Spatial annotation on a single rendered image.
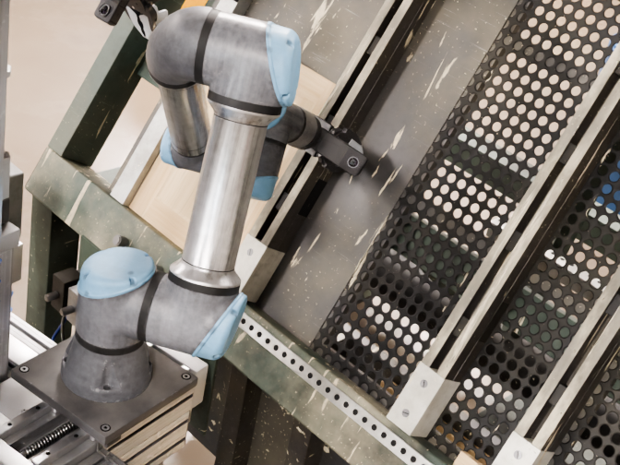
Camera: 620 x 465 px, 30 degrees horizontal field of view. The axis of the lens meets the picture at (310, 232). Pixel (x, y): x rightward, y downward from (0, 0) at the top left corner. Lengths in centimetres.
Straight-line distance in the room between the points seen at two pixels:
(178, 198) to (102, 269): 81
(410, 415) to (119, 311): 62
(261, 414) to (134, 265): 109
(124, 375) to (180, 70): 51
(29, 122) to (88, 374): 307
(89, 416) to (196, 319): 25
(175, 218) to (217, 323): 84
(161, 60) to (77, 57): 374
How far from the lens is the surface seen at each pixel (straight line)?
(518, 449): 208
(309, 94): 249
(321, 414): 229
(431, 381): 216
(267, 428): 287
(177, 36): 176
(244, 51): 173
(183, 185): 263
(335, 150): 222
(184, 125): 198
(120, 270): 184
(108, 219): 271
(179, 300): 181
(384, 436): 222
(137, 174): 269
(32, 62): 544
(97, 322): 186
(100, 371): 191
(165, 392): 197
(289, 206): 238
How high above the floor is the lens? 232
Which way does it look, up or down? 32 degrees down
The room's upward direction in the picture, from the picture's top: 12 degrees clockwise
